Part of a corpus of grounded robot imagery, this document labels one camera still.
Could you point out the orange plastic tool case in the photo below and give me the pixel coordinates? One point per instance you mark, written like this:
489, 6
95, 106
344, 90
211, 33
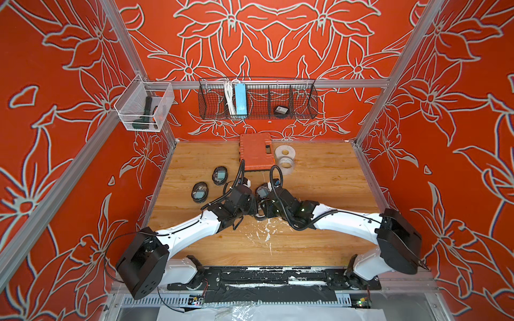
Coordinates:
256, 151

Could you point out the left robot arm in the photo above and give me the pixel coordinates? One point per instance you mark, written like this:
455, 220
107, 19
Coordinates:
148, 261

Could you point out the aluminium horizontal back rail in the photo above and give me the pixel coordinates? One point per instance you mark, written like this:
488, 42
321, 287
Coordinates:
322, 84

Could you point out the black wire wall basket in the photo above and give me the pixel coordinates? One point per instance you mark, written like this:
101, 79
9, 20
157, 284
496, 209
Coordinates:
217, 102

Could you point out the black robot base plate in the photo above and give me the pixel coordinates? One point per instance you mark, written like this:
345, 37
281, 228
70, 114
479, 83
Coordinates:
278, 285

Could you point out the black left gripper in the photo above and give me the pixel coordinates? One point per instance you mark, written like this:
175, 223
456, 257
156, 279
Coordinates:
253, 206

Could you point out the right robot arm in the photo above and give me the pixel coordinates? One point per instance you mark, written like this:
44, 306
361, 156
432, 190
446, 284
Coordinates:
396, 242

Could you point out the black round zip pouch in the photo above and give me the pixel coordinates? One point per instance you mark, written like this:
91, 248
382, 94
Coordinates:
199, 192

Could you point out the clear packing tape roll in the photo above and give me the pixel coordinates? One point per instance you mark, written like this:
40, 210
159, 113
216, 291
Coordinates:
286, 165

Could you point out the white tape roll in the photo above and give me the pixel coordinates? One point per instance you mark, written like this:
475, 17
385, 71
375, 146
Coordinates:
285, 151

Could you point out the clear acrylic wall box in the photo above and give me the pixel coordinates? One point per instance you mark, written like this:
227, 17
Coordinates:
144, 106

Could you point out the green screwdriver in box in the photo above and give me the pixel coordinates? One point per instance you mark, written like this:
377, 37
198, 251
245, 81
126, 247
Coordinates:
143, 121

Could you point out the aluminium frame post right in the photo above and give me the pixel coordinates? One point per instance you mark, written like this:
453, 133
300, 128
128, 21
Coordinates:
411, 46

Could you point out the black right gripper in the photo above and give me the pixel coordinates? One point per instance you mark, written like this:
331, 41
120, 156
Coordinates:
267, 206

